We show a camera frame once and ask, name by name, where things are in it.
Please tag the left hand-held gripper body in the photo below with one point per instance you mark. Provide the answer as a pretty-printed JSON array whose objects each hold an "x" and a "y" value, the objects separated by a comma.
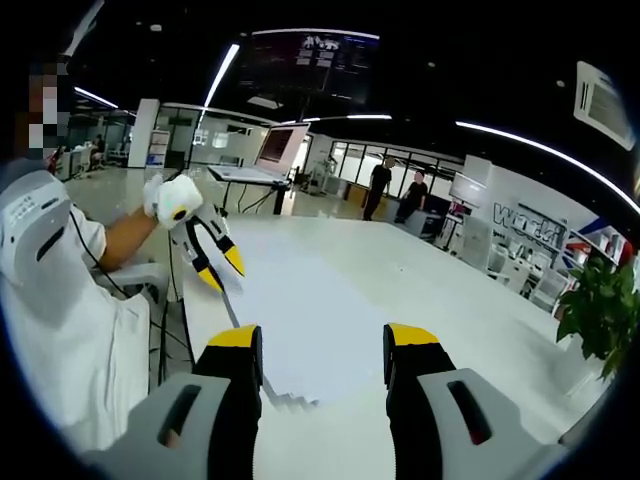
[{"x": 182, "y": 195}]

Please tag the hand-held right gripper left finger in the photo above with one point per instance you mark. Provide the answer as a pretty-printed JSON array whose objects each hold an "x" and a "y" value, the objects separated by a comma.
[{"x": 230, "y": 400}]

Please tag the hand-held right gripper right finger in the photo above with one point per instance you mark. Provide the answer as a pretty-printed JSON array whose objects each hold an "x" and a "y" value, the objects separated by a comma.
[{"x": 417, "y": 400}]

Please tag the white document stack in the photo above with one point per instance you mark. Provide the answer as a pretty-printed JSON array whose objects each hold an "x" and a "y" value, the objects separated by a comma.
[{"x": 320, "y": 330}]

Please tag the blue white banner stand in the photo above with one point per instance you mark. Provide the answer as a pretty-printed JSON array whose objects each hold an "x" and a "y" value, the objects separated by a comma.
[{"x": 158, "y": 149}]

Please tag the white office chair armrest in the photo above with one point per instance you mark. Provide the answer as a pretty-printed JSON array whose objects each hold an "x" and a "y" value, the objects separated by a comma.
[{"x": 145, "y": 274}]

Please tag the large open laptop pink screen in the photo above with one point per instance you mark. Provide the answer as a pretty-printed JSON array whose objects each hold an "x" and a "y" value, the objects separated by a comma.
[{"x": 280, "y": 145}]

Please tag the ceiling light strip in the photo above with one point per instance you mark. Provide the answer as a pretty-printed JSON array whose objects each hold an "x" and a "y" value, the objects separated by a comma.
[
  {"x": 222, "y": 75},
  {"x": 370, "y": 117},
  {"x": 475, "y": 126}
]

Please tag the white grey chest device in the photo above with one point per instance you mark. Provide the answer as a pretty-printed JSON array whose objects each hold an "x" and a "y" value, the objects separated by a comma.
[{"x": 30, "y": 230}]

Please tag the white mesh office chair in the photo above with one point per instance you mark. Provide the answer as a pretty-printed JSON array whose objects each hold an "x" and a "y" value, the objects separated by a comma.
[
  {"x": 510, "y": 270},
  {"x": 550, "y": 287}
]

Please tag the person in white shirt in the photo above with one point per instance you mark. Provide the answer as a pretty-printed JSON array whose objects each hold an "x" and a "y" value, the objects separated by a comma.
[{"x": 70, "y": 360}]

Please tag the dark hanging ceiling screen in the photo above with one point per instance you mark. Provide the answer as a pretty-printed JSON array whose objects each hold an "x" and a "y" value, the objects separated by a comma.
[{"x": 310, "y": 67}]

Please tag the small red screen on stand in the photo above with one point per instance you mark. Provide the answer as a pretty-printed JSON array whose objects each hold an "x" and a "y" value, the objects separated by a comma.
[{"x": 455, "y": 209}]

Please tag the green potted plant white pot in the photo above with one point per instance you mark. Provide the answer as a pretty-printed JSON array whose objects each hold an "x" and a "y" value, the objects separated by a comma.
[{"x": 602, "y": 305}]

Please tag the monitor on white cabinet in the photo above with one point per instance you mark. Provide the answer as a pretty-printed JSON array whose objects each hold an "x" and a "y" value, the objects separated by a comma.
[{"x": 465, "y": 186}]

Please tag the storage shelf with boxes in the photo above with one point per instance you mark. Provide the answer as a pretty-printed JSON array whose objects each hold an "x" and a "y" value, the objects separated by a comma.
[{"x": 600, "y": 245}]

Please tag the white ceiling air conditioner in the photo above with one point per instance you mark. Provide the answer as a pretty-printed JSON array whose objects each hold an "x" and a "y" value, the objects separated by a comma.
[{"x": 602, "y": 102}]

